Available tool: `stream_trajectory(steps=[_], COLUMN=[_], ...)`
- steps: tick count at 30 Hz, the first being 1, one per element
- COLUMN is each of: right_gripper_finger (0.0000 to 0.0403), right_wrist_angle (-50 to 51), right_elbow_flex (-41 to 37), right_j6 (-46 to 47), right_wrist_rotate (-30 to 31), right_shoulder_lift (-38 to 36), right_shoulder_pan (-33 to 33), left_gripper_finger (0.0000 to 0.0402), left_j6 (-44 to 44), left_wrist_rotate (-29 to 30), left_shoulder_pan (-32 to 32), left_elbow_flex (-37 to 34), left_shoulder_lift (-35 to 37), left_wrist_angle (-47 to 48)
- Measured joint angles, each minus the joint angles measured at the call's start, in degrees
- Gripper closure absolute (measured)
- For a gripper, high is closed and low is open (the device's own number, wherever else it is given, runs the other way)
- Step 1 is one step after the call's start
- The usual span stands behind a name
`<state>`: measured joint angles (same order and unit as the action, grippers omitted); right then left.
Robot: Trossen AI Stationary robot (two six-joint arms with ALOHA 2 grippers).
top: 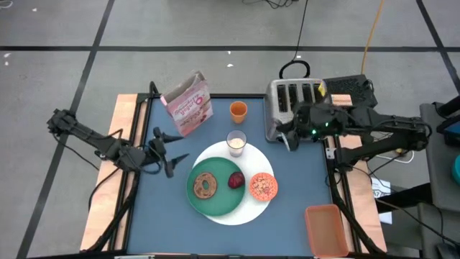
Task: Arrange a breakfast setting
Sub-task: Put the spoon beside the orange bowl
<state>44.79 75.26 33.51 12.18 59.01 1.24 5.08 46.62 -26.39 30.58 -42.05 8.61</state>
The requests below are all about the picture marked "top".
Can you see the white woven round placemat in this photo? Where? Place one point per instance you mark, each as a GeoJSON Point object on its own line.
{"type": "Point", "coordinates": [251, 212]}

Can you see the orange plastic bin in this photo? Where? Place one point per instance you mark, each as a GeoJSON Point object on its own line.
{"type": "Point", "coordinates": [325, 230]}

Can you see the blue white patterned bowl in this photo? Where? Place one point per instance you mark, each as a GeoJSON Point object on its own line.
{"type": "Point", "coordinates": [263, 187]}

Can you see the silver four-slot toaster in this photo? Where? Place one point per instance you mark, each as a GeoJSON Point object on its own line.
{"type": "Point", "coordinates": [280, 97]}

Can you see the dark blue device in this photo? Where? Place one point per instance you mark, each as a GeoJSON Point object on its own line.
{"type": "Point", "coordinates": [451, 131]}

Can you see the clear glass with milk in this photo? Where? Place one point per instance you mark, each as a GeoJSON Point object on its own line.
{"type": "Point", "coordinates": [236, 144]}

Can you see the black aluminium table frame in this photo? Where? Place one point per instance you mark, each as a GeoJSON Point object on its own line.
{"type": "Point", "coordinates": [237, 96]}

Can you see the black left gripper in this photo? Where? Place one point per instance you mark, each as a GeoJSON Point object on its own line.
{"type": "Point", "coordinates": [158, 144]}

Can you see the pink strawberry yogurt cereal box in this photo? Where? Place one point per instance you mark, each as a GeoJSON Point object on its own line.
{"type": "Point", "coordinates": [190, 108]}

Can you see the grey cabinet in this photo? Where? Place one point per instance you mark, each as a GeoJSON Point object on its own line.
{"type": "Point", "coordinates": [442, 169]}

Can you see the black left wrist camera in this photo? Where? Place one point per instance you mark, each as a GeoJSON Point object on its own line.
{"type": "Point", "coordinates": [134, 158]}

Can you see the yellow tag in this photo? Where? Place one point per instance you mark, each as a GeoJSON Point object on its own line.
{"type": "Point", "coordinates": [322, 89]}

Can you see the green plate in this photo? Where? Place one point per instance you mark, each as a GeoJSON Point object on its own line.
{"type": "Point", "coordinates": [219, 198]}

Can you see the brown bagel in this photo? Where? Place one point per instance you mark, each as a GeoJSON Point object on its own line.
{"type": "Point", "coordinates": [199, 187]}

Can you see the dark red apple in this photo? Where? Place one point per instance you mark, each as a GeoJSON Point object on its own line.
{"type": "Point", "coordinates": [236, 180]}

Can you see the metal spoon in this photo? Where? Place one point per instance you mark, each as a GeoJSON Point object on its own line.
{"type": "Point", "coordinates": [285, 142]}

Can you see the white paper sheet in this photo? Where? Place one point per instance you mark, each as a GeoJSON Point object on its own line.
{"type": "Point", "coordinates": [381, 187]}

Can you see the black rig strut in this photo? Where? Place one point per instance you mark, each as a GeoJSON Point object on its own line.
{"type": "Point", "coordinates": [127, 201]}
{"type": "Point", "coordinates": [355, 221]}

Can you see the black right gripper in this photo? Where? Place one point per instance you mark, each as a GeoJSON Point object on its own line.
{"type": "Point", "coordinates": [320, 120]}

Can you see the wooden side board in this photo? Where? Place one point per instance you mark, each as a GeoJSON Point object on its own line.
{"type": "Point", "coordinates": [108, 187]}
{"type": "Point", "coordinates": [363, 190]}

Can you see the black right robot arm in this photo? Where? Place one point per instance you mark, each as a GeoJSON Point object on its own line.
{"type": "Point", "coordinates": [395, 126]}

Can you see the teal object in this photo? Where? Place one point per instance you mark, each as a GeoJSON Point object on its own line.
{"type": "Point", "coordinates": [457, 171]}

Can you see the orange plastic cup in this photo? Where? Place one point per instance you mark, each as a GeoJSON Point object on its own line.
{"type": "Point", "coordinates": [238, 111]}

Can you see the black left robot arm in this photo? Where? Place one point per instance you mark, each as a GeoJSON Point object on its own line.
{"type": "Point", "coordinates": [93, 138]}

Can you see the pink ribbed block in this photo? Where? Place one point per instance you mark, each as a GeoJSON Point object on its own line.
{"type": "Point", "coordinates": [341, 100]}

